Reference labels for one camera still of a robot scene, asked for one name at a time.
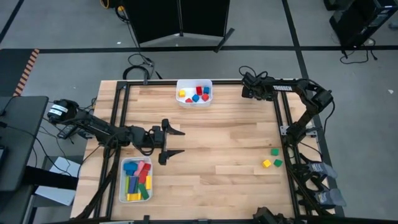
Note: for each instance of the small green cube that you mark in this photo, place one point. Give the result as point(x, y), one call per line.
point(278, 162)
point(274, 152)

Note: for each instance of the black desk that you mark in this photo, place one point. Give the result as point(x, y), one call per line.
point(18, 140)

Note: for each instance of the orange black hazard tape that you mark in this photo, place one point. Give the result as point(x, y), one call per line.
point(26, 73)

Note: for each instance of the yellow cylinder block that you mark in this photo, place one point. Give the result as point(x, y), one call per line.
point(148, 182)

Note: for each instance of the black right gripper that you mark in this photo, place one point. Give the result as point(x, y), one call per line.
point(255, 88)

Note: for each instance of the white bin with label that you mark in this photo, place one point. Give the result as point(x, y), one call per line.
point(194, 84)

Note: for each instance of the black power adapter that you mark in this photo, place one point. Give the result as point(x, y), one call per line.
point(66, 132)

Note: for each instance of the black folding partition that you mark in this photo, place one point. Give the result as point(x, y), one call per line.
point(155, 18)

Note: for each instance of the small red block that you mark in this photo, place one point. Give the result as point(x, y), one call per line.
point(188, 100)
point(205, 97)
point(199, 90)

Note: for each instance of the white plastic bin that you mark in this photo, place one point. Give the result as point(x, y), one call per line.
point(136, 159)

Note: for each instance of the black bulky object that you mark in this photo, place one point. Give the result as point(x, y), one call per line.
point(262, 216)

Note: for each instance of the light green long block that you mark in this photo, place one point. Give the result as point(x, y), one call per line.
point(127, 184)

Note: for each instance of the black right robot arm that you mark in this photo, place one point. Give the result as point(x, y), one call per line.
point(320, 99)

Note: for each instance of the small blue cube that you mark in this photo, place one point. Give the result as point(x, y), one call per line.
point(195, 98)
point(206, 90)

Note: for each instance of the black equipment cart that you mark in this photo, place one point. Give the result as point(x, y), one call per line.
point(357, 21)

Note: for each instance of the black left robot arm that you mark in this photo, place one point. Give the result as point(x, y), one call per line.
point(93, 126)

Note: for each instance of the dark green long block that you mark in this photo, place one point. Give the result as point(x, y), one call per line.
point(143, 191)

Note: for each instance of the red rectangular block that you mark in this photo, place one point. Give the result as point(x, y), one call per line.
point(143, 176)
point(146, 166)

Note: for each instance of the grey translucent bag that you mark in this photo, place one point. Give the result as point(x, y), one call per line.
point(331, 197)
point(323, 169)

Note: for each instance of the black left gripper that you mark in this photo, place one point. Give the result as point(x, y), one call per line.
point(146, 135)

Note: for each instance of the black aluminium table frame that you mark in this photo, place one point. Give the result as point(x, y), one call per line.
point(155, 82)

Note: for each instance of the small yellow cube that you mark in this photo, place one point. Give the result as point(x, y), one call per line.
point(182, 93)
point(266, 163)

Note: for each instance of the white panel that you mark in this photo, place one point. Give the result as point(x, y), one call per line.
point(66, 166)

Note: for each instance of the yellow arch block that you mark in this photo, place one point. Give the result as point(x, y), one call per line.
point(134, 197)

